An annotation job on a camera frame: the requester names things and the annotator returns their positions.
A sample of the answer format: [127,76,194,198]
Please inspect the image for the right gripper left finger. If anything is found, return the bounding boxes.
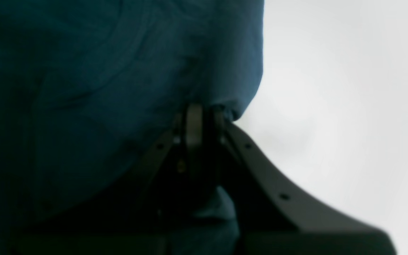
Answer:
[13,104,204,255]

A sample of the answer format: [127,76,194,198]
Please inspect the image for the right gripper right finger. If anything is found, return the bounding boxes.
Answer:
[211,108,396,255]

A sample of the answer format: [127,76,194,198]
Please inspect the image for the dark teal T-shirt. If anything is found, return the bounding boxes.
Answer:
[0,0,265,255]

